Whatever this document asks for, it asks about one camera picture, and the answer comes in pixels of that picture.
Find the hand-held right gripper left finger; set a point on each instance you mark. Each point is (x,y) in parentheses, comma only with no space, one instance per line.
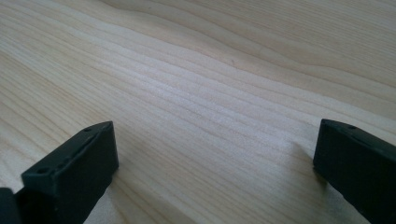
(74,174)

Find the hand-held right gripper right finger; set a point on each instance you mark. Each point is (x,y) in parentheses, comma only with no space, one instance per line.
(358,165)

